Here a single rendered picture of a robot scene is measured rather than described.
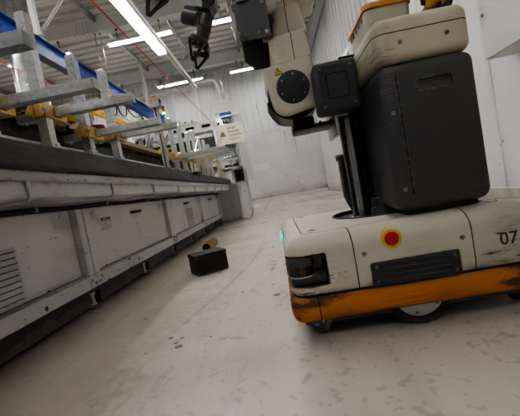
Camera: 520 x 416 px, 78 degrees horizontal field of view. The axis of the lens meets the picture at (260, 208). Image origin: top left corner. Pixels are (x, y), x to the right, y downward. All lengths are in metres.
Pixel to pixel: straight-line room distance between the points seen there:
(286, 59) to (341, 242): 0.60
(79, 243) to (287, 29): 1.31
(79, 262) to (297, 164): 10.45
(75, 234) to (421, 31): 1.59
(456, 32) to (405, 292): 0.68
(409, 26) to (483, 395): 0.84
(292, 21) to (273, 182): 10.65
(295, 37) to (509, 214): 0.78
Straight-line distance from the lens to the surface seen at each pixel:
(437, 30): 1.05
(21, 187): 1.23
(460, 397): 0.75
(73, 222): 1.78
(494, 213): 1.02
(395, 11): 1.23
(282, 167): 11.75
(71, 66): 1.68
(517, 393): 0.78
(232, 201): 5.59
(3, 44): 0.89
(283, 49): 1.13
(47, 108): 1.39
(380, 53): 0.99
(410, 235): 0.92
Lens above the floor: 0.42
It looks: 3 degrees down
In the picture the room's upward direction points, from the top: 10 degrees counter-clockwise
